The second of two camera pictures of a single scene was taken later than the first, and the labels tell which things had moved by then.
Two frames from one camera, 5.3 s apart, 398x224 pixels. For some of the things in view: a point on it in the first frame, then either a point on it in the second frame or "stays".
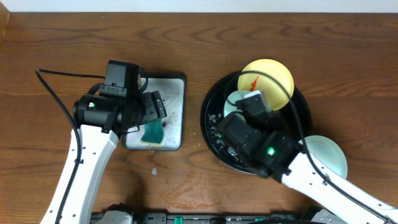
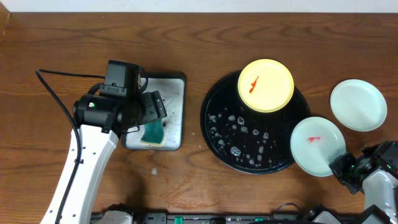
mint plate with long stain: (231, 106) to (359, 104)
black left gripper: (156, 108) stays
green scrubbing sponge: (153, 134) stays
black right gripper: (277, 121) to (339, 167)
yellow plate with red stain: (275, 97) stays
